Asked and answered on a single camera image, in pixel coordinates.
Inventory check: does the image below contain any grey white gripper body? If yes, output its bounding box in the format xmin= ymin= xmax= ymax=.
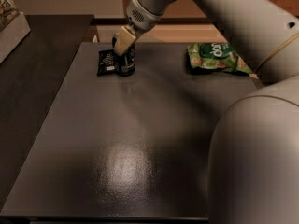
xmin=126 ymin=0 xmax=160 ymax=33

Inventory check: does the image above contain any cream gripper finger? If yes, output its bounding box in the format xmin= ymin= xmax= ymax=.
xmin=114 ymin=25 xmax=137 ymax=56

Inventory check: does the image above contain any white box on counter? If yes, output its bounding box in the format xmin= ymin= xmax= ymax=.
xmin=0 ymin=12 xmax=31 ymax=63

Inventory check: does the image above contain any snack bag in box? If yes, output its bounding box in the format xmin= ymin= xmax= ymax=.
xmin=0 ymin=0 xmax=19 ymax=32

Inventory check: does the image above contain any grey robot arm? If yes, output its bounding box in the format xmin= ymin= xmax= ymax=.
xmin=115 ymin=0 xmax=299 ymax=224

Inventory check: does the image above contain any black rxbar chocolate wrapper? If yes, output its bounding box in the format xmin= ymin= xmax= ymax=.
xmin=97 ymin=49 xmax=115 ymax=76

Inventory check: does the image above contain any dark side counter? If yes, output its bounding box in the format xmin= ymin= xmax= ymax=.
xmin=0 ymin=15 xmax=93 ymax=210

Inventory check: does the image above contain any green chip bag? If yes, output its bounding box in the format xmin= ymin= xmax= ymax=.
xmin=187 ymin=42 xmax=252 ymax=76

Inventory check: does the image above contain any blue pepsi can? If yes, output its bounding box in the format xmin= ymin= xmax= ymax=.
xmin=113 ymin=45 xmax=135 ymax=76

